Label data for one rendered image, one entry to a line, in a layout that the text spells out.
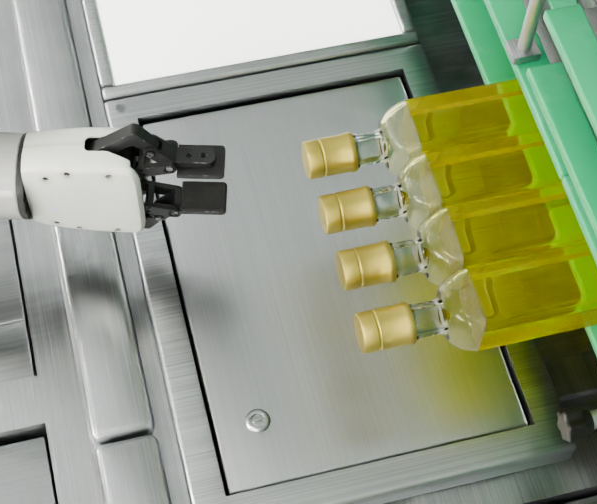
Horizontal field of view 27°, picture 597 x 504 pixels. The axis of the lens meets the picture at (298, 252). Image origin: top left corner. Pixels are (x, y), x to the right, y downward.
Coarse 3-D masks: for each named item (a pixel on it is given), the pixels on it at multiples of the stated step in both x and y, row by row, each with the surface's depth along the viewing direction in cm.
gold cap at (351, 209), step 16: (336, 192) 107; (352, 192) 107; (368, 192) 107; (320, 208) 107; (336, 208) 106; (352, 208) 106; (368, 208) 106; (336, 224) 106; (352, 224) 107; (368, 224) 107
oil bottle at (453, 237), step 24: (528, 192) 105; (552, 192) 105; (432, 216) 104; (456, 216) 104; (480, 216) 104; (504, 216) 104; (528, 216) 104; (552, 216) 104; (432, 240) 103; (456, 240) 103; (480, 240) 103; (504, 240) 103; (528, 240) 103; (552, 240) 103; (576, 240) 104; (432, 264) 103; (456, 264) 102
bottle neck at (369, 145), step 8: (360, 136) 110; (368, 136) 110; (376, 136) 110; (360, 144) 109; (368, 144) 110; (376, 144) 110; (360, 152) 109; (368, 152) 110; (376, 152) 110; (360, 160) 110; (368, 160) 110; (376, 160) 110
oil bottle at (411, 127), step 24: (432, 96) 111; (456, 96) 111; (480, 96) 111; (504, 96) 111; (384, 120) 110; (408, 120) 109; (432, 120) 109; (456, 120) 109; (480, 120) 109; (504, 120) 109; (528, 120) 109; (384, 144) 110; (408, 144) 108; (432, 144) 108; (456, 144) 109
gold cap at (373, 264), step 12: (336, 252) 104; (348, 252) 103; (360, 252) 103; (372, 252) 103; (384, 252) 103; (336, 264) 105; (348, 264) 103; (360, 264) 103; (372, 264) 103; (384, 264) 103; (348, 276) 103; (360, 276) 103; (372, 276) 103; (384, 276) 103; (396, 276) 104; (348, 288) 103
